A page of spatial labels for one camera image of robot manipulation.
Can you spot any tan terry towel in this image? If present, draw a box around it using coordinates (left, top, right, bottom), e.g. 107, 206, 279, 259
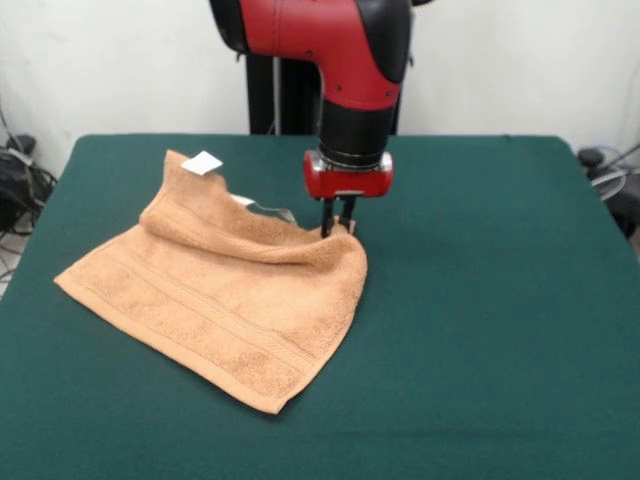
53, 148, 370, 416

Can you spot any dark green table cloth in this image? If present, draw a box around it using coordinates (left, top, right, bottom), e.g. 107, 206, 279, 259
0, 133, 640, 480

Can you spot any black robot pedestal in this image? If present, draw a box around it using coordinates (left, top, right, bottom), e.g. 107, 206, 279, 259
236, 49, 415, 135

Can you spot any black stand base with cables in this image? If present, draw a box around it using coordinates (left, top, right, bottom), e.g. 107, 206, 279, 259
0, 133, 57, 239
577, 143, 640, 239

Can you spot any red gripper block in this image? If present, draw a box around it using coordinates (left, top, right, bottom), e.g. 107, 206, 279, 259
302, 149, 395, 238

